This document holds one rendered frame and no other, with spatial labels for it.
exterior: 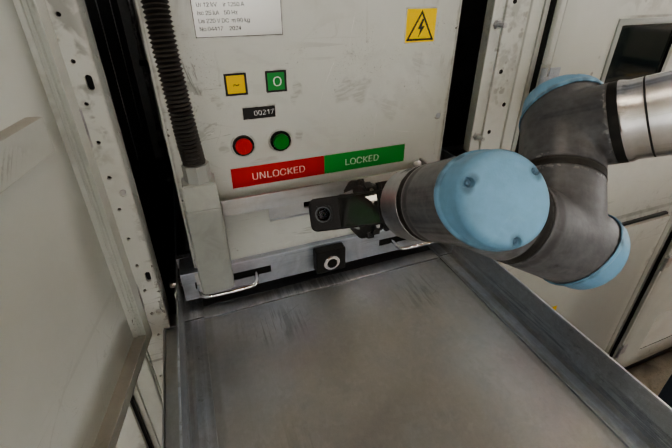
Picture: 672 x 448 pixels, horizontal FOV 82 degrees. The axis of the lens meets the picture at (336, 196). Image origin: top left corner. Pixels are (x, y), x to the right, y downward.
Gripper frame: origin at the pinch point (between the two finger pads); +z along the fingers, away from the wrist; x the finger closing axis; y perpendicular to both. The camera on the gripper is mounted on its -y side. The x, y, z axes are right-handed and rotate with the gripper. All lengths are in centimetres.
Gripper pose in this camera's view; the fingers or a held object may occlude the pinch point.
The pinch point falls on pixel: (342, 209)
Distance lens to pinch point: 67.3
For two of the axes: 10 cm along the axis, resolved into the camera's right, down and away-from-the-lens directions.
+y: 9.3, -1.7, 3.2
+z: -3.2, 0.5, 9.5
